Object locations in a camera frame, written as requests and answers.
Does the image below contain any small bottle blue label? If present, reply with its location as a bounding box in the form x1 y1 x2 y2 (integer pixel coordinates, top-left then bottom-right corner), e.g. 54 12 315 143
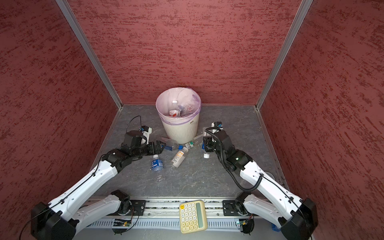
151 155 164 182
179 105 195 117
202 127 211 160

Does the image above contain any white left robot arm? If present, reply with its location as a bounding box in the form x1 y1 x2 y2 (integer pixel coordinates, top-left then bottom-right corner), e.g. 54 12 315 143
31 126 166 240

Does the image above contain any clear bottle green band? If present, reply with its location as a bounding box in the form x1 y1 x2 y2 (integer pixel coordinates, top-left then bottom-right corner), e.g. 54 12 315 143
185 134 203 149

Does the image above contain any clear bottle white cap red label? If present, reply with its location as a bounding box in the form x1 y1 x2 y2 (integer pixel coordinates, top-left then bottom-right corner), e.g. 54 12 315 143
169 100 181 118

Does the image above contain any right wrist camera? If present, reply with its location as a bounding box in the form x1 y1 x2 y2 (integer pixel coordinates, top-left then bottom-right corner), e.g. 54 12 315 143
211 121 223 130

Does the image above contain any clear bottle blue cap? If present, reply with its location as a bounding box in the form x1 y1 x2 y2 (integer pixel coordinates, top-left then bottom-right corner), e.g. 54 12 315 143
161 137 184 151

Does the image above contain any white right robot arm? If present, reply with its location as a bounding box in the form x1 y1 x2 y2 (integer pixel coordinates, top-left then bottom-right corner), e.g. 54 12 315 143
203 127 319 240

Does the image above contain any cream ribbed waste bin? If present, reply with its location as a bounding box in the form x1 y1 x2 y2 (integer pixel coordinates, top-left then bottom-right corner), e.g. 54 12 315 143
162 114 200 144

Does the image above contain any aluminium corner post left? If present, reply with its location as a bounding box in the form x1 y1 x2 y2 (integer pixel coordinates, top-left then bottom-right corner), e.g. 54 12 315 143
56 0 123 110

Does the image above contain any aluminium corner post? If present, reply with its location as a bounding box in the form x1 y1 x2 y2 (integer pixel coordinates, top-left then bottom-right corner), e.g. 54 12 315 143
56 0 123 110
256 0 313 111

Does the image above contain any aluminium corner post right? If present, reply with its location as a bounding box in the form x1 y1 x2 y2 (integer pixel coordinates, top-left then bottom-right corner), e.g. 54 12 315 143
256 0 313 111

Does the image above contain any pink bin liner bag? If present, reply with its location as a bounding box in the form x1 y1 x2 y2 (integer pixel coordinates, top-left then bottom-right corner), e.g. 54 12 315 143
156 88 202 126

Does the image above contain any clear bottle orange label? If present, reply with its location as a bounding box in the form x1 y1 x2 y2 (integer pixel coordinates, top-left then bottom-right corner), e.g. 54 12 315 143
172 146 189 168

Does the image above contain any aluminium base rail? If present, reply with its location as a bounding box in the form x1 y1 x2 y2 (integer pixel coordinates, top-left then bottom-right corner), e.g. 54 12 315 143
71 196 314 240

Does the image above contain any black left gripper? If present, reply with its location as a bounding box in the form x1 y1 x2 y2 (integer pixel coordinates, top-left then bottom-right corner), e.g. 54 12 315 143
131 141 166 159

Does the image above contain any yellow calculator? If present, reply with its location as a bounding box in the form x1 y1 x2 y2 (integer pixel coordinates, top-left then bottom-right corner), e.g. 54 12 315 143
179 200 208 234

